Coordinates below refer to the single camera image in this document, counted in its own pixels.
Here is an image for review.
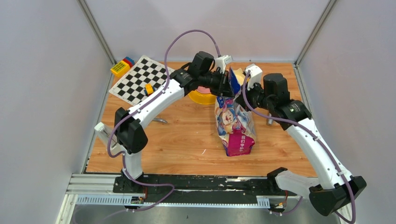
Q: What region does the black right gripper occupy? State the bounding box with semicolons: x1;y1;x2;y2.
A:
236;79;274;112

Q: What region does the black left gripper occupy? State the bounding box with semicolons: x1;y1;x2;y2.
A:
198;69;234;98

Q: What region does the colourful pet food bag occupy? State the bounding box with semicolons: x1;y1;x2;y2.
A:
214;66;257;157

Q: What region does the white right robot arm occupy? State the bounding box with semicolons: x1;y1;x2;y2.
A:
230;73;367;224

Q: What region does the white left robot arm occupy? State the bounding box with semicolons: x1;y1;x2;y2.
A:
110;51;234;193

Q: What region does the cream cat-shaped bowl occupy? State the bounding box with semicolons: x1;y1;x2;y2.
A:
233;68;245;77

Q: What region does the yellow double bowl tray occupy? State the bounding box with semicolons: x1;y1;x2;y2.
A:
188;90;216;105

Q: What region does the pink cat-shaped bowl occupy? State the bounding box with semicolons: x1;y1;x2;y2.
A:
196;86;211;94

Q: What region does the silver microphone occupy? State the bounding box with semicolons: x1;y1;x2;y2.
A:
266;113;274;126

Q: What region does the silver metal hook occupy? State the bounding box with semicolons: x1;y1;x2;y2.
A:
153;118;168;124

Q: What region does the small yellow blue toy block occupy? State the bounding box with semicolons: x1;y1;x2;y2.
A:
144;84;156;96

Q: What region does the black white checkerboard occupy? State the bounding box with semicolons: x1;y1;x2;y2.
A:
109;56;167;106

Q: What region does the yellow red blue toy block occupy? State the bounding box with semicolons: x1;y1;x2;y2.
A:
110;56;135;77

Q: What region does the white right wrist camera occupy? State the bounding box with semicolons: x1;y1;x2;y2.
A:
244;63;262;90

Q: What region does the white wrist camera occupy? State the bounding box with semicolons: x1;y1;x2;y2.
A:
214;55;233;74
244;63;262;90

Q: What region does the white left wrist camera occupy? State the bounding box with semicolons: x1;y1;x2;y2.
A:
214;55;233;74

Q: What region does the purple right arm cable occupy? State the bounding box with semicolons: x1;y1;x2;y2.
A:
241;70;357;224

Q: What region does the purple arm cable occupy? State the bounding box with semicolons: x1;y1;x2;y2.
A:
106;29;222;211
241;70;357;224

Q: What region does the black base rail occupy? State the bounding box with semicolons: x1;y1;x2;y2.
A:
113;174;296;208

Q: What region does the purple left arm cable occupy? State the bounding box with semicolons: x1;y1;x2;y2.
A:
106;29;222;211

